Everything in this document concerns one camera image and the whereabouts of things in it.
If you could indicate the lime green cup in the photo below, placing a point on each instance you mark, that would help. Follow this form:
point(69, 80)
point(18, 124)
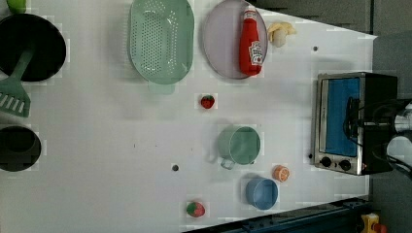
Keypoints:
point(17, 6)

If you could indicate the green slotted spatula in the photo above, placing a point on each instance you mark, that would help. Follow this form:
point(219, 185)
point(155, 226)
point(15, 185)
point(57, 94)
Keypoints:
point(14, 99)

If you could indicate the green metal mug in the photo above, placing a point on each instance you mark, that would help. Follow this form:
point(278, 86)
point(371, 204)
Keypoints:
point(238, 145)

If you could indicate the red green strawberry toy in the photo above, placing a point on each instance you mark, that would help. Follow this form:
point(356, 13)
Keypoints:
point(195, 209)

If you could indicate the grey round plate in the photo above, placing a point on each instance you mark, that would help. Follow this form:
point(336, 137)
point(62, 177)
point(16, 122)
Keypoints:
point(221, 37)

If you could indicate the large black bowl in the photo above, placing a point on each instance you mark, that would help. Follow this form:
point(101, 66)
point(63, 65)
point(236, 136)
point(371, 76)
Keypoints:
point(29, 32)

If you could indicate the red ketchup bottle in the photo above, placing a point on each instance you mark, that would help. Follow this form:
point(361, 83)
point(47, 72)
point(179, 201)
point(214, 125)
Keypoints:
point(250, 51)

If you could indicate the small black cup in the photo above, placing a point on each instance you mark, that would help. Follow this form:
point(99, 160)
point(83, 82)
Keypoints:
point(20, 148)

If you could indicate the green perforated colander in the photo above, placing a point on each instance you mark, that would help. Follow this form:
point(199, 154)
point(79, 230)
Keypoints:
point(161, 42)

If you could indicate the orange slice toy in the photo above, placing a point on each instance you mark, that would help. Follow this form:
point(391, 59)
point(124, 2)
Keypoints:
point(281, 173)

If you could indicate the blue metal table frame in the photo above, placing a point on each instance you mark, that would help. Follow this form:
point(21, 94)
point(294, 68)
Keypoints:
point(336, 217)

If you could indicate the peeled banana toy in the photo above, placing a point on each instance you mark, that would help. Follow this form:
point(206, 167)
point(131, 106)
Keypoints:
point(278, 33)

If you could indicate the black silver toaster oven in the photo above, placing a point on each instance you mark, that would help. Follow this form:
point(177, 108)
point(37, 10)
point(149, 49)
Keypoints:
point(373, 88)

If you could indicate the blue cup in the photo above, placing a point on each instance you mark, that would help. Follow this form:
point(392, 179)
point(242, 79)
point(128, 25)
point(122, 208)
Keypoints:
point(261, 193)

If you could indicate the yellow red emergency button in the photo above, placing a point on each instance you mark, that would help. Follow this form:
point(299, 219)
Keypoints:
point(372, 224)

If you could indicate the blue glass oven door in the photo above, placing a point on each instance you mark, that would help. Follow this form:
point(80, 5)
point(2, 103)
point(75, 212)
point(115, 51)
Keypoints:
point(335, 96)

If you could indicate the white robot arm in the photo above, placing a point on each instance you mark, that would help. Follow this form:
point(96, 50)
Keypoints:
point(385, 141)

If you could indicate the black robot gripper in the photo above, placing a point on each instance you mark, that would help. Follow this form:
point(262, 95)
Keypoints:
point(380, 116)

